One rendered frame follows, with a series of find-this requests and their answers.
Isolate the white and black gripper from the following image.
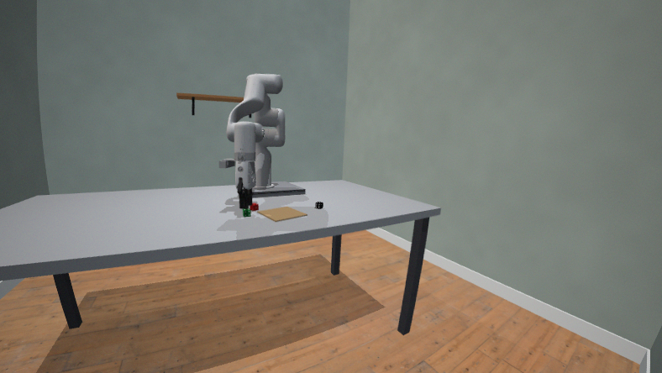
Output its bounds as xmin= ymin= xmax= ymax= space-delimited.
xmin=235 ymin=160 xmax=256 ymax=209

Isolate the tan square mat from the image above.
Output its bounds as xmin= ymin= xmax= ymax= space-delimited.
xmin=257 ymin=207 xmax=307 ymax=222

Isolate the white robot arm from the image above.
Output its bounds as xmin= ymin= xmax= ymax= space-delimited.
xmin=219 ymin=74 xmax=285 ymax=189

